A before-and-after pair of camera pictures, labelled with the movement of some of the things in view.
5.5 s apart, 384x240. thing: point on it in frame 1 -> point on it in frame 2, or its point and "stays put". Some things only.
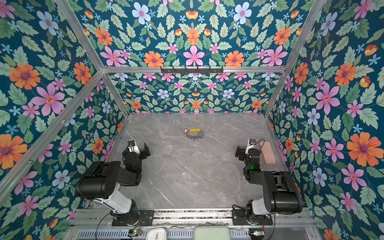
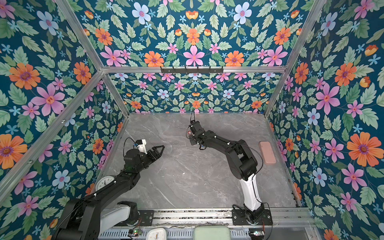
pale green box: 211,232 stays put
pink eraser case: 268,152 stays put
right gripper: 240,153 -> 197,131
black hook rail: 192,70 stays put
